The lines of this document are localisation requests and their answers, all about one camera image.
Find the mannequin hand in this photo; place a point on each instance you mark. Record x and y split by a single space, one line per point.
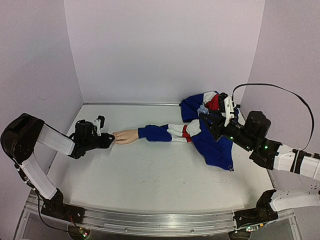
125 137

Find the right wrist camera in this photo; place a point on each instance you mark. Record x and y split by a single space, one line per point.
227 108

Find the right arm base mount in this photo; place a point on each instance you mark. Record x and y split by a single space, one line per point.
262 213

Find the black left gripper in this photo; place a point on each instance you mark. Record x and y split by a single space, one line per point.
106 143

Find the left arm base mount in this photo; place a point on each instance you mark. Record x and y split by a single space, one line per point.
56 208

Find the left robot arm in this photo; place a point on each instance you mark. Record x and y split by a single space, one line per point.
20 137

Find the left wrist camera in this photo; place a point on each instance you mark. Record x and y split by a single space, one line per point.
99 123

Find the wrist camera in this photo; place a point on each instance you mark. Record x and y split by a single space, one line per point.
99 123
227 108

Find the nail polish bottle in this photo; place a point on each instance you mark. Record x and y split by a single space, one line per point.
202 110

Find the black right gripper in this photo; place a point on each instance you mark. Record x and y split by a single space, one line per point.
218 125

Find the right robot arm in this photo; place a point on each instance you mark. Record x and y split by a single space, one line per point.
268 154

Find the aluminium front rail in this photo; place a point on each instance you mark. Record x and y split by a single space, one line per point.
154 224

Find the blue white red jacket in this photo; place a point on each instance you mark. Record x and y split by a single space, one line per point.
215 153

